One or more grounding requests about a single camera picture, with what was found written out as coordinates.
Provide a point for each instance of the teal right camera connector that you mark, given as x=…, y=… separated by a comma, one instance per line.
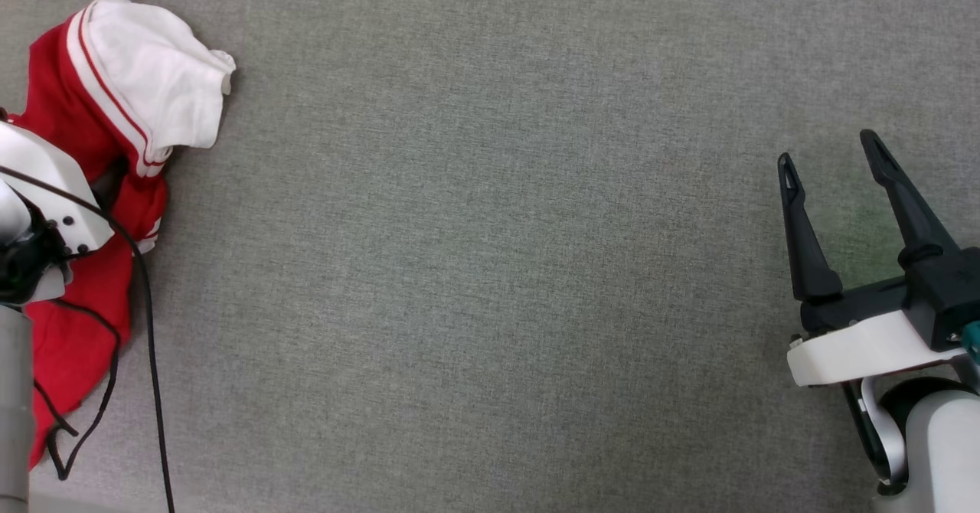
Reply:
x=972, y=341

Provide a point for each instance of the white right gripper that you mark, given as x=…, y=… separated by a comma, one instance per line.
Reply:
x=865, y=352

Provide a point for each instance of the red and white basketball jersey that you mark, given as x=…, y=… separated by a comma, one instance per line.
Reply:
x=73, y=344

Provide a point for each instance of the white and grey right arm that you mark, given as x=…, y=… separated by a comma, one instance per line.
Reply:
x=949, y=452

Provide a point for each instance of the white and grey left arm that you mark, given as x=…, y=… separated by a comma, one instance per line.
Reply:
x=14, y=406

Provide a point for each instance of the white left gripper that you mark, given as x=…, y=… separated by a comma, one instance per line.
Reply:
x=53, y=184

